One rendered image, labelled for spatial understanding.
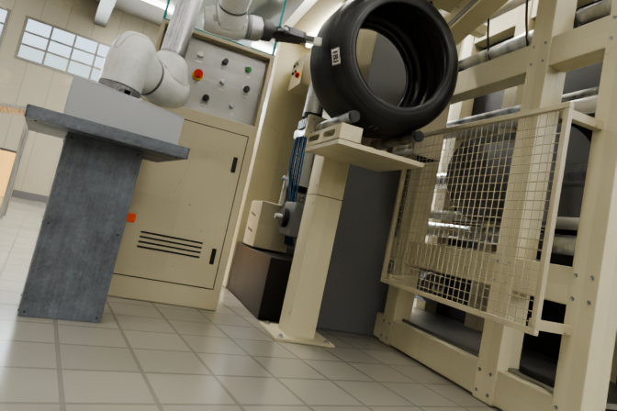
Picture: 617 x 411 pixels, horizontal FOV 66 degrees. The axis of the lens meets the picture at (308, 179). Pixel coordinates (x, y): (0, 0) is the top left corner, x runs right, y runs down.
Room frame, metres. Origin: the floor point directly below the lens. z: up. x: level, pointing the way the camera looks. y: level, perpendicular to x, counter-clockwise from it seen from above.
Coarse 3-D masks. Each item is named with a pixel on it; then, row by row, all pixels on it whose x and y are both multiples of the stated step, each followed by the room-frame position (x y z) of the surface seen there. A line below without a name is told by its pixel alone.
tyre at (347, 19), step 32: (352, 0) 1.68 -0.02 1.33; (384, 0) 1.68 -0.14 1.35; (416, 0) 1.73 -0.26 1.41; (320, 32) 1.79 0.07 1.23; (352, 32) 1.65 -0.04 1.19; (384, 32) 2.00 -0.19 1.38; (416, 32) 1.98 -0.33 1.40; (448, 32) 1.78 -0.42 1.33; (320, 64) 1.75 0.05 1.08; (352, 64) 1.66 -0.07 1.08; (416, 64) 2.05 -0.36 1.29; (448, 64) 1.79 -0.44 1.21; (320, 96) 1.84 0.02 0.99; (352, 96) 1.69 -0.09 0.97; (416, 96) 2.06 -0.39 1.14; (448, 96) 1.81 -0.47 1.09; (384, 128) 1.77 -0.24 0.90; (416, 128) 1.81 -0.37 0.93
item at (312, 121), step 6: (312, 120) 2.00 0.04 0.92; (318, 120) 2.01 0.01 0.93; (324, 120) 2.02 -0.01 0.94; (306, 126) 2.01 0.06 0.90; (312, 126) 2.00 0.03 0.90; (306, 132) 1.99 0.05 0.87; (312, 132) 2.00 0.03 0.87; (366, 138) 2.09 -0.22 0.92; (384, 138) 2.12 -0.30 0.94; (360, 144) 2.08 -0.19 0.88; (366, 144) 2.09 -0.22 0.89; (372, 144) 2.09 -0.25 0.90; (384, 150) 2.12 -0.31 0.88
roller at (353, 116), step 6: (342, 114) 1.75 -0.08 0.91; (348, 114) 1.69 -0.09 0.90; (354, 114) 1.69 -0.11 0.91; (330, 120) 1.86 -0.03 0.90; (336, 120) 1.79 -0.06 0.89; (342, 120) 1.74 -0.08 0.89; (348, 120) 1.70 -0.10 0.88; (354, 120) 1.69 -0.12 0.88; (318, 126) 1.98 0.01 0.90; (324, 126) 1.91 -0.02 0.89; (330, 126) 1.86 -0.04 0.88
